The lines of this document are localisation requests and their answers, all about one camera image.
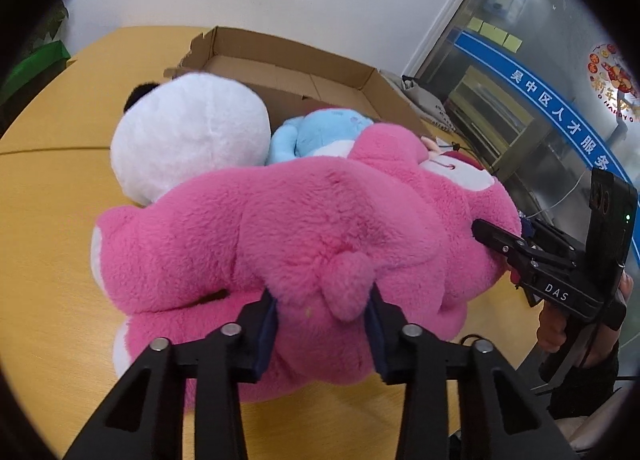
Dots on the glass door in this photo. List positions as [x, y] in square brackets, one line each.
[545, 75]

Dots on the person's right hand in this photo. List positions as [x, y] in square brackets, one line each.
[567, 327]

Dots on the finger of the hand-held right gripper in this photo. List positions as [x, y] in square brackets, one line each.
[505, 242]
[542, 232]

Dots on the cardboard box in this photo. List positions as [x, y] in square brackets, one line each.
[300, 73]

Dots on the stack of papers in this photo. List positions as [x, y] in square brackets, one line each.
[425, 100]

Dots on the pink plush bear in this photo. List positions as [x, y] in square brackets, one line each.
[310, 250]

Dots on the red window sticker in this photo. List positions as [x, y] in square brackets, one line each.
[614, 75]

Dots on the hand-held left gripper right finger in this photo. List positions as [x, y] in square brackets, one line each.
[376, 335]

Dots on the yellow sticky notes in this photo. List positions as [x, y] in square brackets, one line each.
[495, 32]

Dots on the white plush toy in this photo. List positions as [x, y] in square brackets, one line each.
[192, 135]

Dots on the light blue plush toy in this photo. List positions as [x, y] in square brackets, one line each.
[315, 133]

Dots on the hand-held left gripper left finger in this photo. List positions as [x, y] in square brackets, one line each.
[266, 335]

